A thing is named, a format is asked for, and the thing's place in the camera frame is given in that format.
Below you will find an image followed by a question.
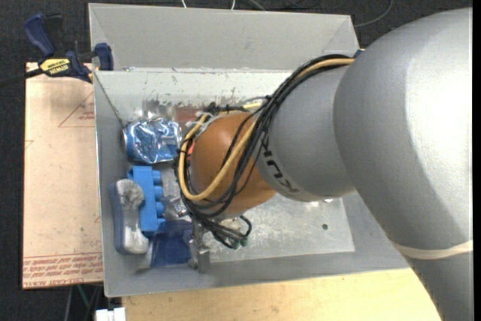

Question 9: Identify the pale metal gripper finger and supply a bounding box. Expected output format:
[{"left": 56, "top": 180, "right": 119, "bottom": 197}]
[
  {"left": 188, "top": 235, "right": 200, "bottom": 270},
  {"left": 198, "top": 249, "right": 211, "bottom": 274}
]

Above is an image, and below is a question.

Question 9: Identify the blue and grey brush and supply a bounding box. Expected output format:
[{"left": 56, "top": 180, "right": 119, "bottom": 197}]
[{"left": 107, "top": 178, "right": 151, "bottom": 256}]

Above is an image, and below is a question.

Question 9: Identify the grey crumpled packet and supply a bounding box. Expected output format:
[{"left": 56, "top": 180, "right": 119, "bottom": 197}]
[{"left": 162, "top": 172, "right": 190, "bottom": 222}]

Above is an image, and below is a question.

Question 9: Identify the blue toy building block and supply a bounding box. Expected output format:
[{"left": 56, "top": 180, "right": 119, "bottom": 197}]
[{"left": 126, "top": 165, "right": 167, "bottom": 238}]

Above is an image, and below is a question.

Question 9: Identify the grey metal bin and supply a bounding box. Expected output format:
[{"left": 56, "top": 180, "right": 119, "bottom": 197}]
[{"left": 88, "top": 2, "right": 411, "bottom": 298}]

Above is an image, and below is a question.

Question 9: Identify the brown cardboard board, red print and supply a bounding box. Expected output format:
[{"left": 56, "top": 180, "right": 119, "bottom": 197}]
[{"left": 21, "top": 62, "right": 104, "bottom": 290}]

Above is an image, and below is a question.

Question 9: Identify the crumpled blue foil packet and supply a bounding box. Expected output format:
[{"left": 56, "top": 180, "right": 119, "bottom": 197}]
[{"left": 121, "top": 117, "right": 184, "bottom": 165}]

